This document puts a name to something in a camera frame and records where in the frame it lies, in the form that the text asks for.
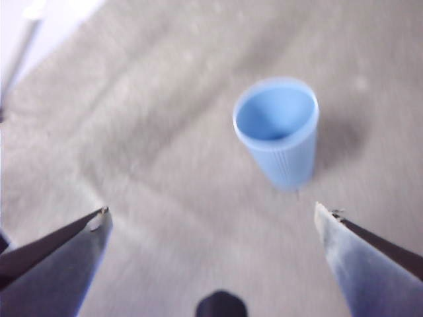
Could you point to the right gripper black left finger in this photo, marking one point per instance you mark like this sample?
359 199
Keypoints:
49 280

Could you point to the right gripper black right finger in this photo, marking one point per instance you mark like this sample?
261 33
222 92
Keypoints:
373 280

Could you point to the blue ribbed plastic cup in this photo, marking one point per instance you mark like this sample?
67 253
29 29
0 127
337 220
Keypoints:
287 162

